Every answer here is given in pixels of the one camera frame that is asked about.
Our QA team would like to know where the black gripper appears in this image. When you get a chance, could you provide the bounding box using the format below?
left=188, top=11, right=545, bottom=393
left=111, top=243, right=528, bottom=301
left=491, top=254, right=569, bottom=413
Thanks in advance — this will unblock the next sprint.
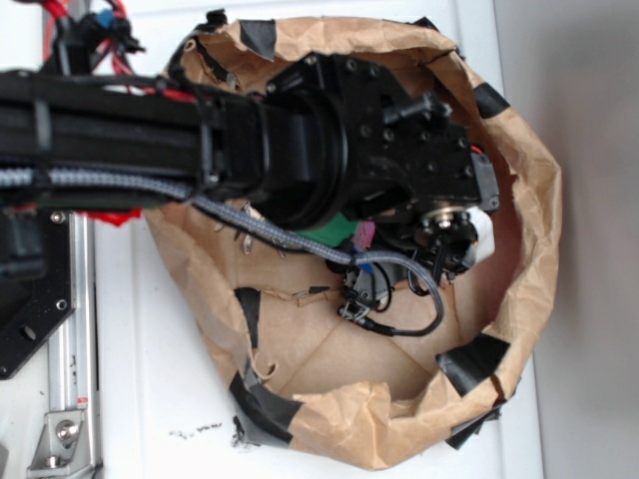
left=267, top=54, right=499, bottom=274

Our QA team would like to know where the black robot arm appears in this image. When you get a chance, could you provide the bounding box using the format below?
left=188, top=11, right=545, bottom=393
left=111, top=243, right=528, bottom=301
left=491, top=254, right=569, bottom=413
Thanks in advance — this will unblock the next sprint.
left=1, top=53, right=500, bottom=271

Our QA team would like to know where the green rectangular block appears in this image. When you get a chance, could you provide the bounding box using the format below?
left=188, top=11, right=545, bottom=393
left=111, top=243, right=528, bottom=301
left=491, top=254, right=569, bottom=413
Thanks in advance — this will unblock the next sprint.
left=295, top=214, right=359, bottom=247

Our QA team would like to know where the silver key bunch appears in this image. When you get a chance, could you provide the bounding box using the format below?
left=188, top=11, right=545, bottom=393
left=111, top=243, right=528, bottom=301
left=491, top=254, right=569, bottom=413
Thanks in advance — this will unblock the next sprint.
left=214, top=200, right=287, bottom=258

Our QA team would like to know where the brown paper bag bin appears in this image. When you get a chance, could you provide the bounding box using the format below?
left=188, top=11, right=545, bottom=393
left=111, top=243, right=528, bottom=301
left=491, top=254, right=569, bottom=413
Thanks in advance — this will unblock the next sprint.
left=146, top=17, right=562, bottom=470

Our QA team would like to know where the red wires bundle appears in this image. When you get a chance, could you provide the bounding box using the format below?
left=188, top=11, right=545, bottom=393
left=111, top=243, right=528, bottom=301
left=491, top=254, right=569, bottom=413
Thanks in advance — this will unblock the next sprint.
left=42, top=0, right=196, bottom=101

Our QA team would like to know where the grey braided cable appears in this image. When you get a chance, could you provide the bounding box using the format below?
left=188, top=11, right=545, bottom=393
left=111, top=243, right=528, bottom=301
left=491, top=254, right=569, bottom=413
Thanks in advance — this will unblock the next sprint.
left=0, top=167, right=445, bottom=339

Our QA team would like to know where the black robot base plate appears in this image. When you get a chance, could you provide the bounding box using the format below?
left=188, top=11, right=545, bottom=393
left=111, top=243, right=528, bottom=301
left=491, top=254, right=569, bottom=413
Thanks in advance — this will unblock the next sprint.
left=1, top=210, right=75, bottom=380

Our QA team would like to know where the aluminium extrusion rail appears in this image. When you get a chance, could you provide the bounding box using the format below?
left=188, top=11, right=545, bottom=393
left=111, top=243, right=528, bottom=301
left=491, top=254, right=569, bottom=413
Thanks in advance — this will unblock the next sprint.
left=48, top=214, right=102, bottom=478

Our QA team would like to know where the metal corner bracket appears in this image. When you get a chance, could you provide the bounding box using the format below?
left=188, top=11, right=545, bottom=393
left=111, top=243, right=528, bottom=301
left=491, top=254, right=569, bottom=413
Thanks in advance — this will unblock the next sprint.
left=26, top=410, right=92, bottom=478

